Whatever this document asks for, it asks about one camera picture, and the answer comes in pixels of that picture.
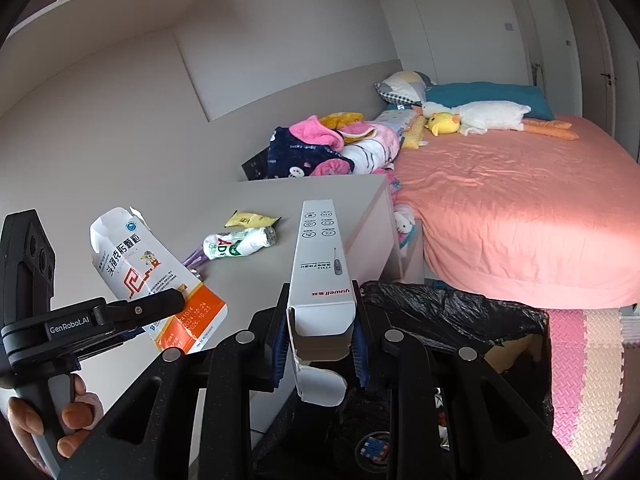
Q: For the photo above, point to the bed with pink sheet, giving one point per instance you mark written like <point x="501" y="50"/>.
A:
<point x="500" y="200"/>

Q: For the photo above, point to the yellow long plush toy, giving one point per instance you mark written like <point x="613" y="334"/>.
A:
<point x="414" y="132"/>

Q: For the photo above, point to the yellow cloth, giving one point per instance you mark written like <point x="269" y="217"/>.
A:
<point x="340" y="120"/>

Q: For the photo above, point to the white and orange medicine box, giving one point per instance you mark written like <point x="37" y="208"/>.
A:
<point x="135" y="265"/>

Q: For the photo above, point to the black switch panel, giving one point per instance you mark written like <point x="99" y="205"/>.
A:
<point x="255" y="165"/>

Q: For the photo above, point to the teal pillow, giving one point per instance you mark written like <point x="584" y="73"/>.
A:
<point x="490" y="94"/>

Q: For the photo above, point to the white plush doll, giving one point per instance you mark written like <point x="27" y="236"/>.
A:
<point x="405" y="225"/>

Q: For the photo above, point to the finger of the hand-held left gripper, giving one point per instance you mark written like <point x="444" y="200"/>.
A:
<point x="105" y="342"/>
<point x="145" y="307"/>

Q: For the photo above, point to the white goose plush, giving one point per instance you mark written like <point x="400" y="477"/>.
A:
<point x="492" y="116"/>

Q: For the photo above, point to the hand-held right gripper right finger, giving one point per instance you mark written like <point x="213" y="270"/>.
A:
<point x="361" y="345"/>

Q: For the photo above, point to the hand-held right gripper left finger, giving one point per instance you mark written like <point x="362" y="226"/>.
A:
<point x="280" y="340"/>

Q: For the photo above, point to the multicoloured small cube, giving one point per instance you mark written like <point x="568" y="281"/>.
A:
<point x="372" y="447"/>

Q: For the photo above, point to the long white cardboard box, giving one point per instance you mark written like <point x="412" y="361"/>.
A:
<point x="320" y="270"/>

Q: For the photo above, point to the white and pink printed blanket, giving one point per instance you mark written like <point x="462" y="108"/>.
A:
<point x="372" y="150"/>

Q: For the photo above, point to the yellow duck plush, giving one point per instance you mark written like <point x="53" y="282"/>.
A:
<point x="442" y="124"/>

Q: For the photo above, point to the pink fleece cloth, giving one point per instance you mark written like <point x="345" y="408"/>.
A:
<point x="312" y="130"/>

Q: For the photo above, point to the brown cardboard box bin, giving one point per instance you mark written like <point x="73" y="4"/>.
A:
<point x="520" y="355"/>

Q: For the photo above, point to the white door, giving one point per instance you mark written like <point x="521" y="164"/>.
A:
<point x="560" y="25"/>

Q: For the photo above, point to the patchwork checked pillow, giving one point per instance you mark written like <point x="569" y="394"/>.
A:
<point x="402" y="87"/>

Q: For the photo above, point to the yellow snack packet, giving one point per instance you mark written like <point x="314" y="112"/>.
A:
<point x="250" y="220"/>

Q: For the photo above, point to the black trash bag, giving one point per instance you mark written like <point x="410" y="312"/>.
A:
<point x="440" y="305"/>

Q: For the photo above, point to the person's left hand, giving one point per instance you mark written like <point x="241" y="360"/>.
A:
<point x="80" y="415"/>

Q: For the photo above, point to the purple plastic wrapper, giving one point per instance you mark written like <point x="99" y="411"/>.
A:
<point x="194" y="259"/>

